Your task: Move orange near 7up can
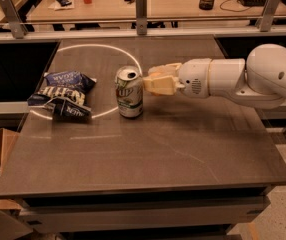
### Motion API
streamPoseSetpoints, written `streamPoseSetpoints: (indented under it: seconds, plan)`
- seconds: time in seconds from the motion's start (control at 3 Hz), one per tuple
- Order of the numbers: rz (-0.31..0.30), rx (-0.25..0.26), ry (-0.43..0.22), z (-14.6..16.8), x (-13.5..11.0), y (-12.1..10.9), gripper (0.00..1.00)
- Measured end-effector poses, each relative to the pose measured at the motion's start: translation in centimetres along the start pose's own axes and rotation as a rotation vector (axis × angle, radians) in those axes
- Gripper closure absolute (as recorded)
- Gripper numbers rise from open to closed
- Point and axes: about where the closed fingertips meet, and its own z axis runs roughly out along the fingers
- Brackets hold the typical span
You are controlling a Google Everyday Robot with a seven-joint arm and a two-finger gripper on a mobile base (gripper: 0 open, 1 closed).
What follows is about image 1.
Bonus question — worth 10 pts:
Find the middle metal bracket post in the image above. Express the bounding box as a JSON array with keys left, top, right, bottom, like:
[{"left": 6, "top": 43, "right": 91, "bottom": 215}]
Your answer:
[{"left": 136, "top": 0, "right": 147, "bottom": 35}]

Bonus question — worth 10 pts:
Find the left metal bracket post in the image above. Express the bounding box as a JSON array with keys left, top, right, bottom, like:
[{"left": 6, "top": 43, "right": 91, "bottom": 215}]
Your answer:
[{"left": 0, "top": 0, "right": 27, "bottom": 39}]

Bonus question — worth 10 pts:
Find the metal bracket post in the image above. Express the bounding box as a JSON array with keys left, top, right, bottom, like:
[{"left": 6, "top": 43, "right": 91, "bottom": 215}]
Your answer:
[
  {"left": 0, "top": 0, "right": 27, "bottom": 39},
  {"left": 136, "top": 0, "right": 147, "bottom": 35},
  {"left": 256, "top": 0, "right": 281, "bottom": 32}
]

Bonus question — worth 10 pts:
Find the blue chip bag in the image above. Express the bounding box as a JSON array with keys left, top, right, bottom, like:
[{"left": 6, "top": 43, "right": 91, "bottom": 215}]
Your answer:
[{"left": 27, "top": 71, "right": 96, "bottom": 117}]

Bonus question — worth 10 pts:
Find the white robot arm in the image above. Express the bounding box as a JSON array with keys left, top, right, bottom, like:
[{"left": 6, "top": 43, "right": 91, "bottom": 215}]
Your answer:
[{"left": 143, "top": 44, "right": 286, "bottom": 109}]

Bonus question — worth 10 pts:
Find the black mesh cup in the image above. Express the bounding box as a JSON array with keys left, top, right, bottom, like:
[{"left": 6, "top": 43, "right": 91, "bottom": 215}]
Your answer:
[{"left": 199, "top": 0, "right": 215, "bottom": 10}]

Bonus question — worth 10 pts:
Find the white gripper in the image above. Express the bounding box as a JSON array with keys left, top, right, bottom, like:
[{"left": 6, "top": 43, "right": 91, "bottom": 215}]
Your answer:
[{"left": 143, "top": 58, "right": 212, "bottom": 98}]

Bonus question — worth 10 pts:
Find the black cable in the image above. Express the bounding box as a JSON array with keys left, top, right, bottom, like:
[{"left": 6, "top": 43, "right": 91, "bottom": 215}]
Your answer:
[{"left": 219, "top": 0, "right": 247, "bottom": 13}]

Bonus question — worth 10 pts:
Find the metal rail bar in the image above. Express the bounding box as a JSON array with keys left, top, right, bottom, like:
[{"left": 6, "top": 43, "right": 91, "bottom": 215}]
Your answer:
[{"left": 0, "top": 15, "right": 286, "bottom": 28}]

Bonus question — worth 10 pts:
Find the green 7up can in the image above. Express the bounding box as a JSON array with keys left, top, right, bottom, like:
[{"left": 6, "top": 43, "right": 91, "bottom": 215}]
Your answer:
[{"left": 115, "top": 66, "right": 143, "bottom": 118}]

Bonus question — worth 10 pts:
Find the right metal bracket post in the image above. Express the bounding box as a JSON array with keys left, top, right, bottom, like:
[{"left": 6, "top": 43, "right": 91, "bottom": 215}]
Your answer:
[{"left": 256, "top": 0, "right": 281, "bottom": 32}]

